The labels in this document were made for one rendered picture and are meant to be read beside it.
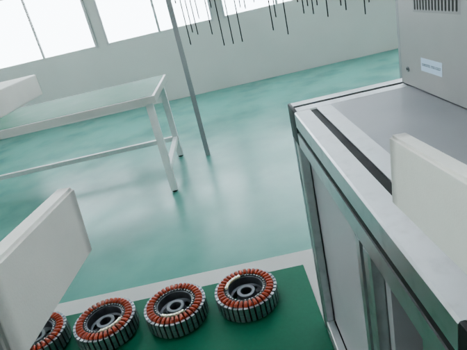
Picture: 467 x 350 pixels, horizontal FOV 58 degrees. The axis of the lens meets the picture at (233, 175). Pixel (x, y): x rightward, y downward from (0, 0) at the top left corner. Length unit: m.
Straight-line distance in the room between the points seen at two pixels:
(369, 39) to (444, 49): 6.39
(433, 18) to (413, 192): 0.32
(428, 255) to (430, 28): 0.29
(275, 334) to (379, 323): 0.38
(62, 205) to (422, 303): 0.17
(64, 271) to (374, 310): 0.25
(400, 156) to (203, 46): 6.27
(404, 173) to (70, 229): 0.13
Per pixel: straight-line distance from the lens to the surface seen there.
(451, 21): 0.45
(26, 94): 0.75
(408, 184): 0.17
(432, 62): 0.49
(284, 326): 0.74
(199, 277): 0.89
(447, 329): 0.22
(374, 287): 0.34
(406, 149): 0.16
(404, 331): 0.36
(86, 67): 6.69
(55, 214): 0.17
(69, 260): 0.17
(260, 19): 6.44
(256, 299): 0.74
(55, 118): 3.16
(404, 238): 0.25
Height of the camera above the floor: 1.26
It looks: 23 degrees down
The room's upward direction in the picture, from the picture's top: 13 degrees counter-clockwise
